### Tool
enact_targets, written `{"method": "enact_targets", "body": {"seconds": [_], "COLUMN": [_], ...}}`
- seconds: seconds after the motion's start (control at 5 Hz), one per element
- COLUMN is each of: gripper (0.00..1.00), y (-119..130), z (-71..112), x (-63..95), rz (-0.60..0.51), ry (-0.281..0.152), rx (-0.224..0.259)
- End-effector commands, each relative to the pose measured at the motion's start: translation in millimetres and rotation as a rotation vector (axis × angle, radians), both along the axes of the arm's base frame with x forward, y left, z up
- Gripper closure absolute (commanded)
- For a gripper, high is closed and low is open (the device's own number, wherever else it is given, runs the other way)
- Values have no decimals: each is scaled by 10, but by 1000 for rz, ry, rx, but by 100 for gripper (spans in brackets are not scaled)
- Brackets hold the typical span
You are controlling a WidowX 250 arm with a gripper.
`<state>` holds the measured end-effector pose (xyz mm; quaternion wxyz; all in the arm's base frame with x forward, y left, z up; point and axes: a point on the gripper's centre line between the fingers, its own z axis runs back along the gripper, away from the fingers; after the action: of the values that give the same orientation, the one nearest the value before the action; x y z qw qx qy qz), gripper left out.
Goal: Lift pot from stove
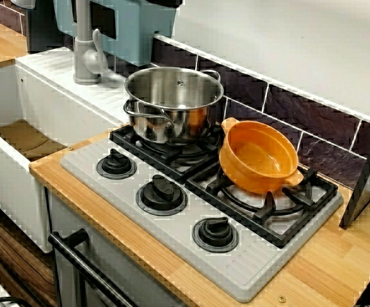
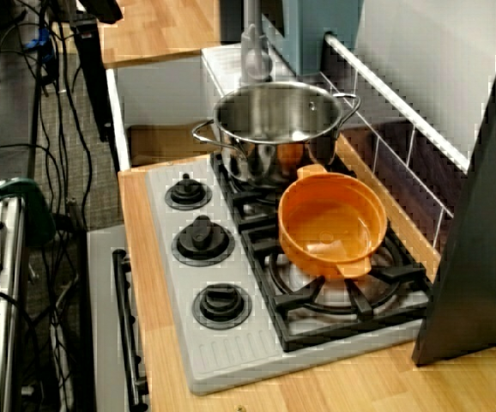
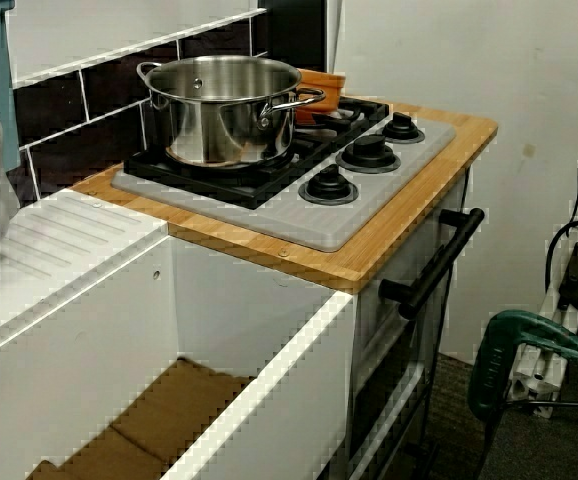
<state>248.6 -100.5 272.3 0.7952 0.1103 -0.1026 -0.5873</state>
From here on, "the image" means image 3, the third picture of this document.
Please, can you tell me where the orange pot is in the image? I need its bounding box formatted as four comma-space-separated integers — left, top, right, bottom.
293, 68, 348, 126

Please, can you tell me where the black stove grate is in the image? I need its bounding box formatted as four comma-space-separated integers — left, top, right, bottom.
123, 96, 392, 211

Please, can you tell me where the black stove knob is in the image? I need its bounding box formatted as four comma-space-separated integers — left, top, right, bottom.
380, 111, 427, 147
297, 164, 361, 207
334, 135, 402, 175

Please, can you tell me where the grey stove plate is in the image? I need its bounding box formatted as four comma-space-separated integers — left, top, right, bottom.
110, 111, 458, 253

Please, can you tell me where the stainless steel pot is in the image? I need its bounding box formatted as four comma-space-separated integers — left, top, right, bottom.
136, 55, 328, 170

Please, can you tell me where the wooden countertop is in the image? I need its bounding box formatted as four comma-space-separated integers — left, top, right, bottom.
70, 101, 500, 296

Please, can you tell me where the white oven door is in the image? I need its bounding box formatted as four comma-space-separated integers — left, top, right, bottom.
349, 168, 471, 480

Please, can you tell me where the brown cardboard piece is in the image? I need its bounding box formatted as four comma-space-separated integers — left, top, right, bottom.
25, 356, 259, 480

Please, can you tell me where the white sink unit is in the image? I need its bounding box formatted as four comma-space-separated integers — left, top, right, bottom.
0, 189, 359, 480

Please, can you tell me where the green clamp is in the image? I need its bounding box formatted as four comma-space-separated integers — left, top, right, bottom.
467, 309, 578, 480

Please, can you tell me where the black oven door handle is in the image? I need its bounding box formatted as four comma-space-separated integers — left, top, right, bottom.
378, 206, 486, 321

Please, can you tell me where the aluminium extrusion frame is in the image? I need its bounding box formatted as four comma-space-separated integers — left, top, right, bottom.
507, 294, 578, 417

